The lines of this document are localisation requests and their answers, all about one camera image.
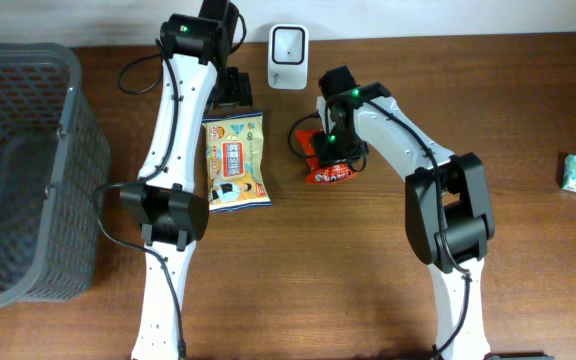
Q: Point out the red snack bag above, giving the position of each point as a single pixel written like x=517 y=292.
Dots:
x=321 y=174

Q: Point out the white barcode scanner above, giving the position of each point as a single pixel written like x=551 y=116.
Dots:
x=288 y=55

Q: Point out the yellow wet wipes pack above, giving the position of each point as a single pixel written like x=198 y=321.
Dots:
x=234 y=152

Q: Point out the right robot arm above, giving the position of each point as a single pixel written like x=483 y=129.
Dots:
x=448 y=213

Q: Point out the grey plastic mesh basket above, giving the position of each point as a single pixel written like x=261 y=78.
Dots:
x=53 y=155

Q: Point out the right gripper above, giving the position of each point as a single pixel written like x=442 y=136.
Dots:
x=326 y=154

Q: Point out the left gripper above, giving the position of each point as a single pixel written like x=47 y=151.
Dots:
x=239 y=90

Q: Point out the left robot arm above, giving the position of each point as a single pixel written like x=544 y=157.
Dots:
x=163 y=202

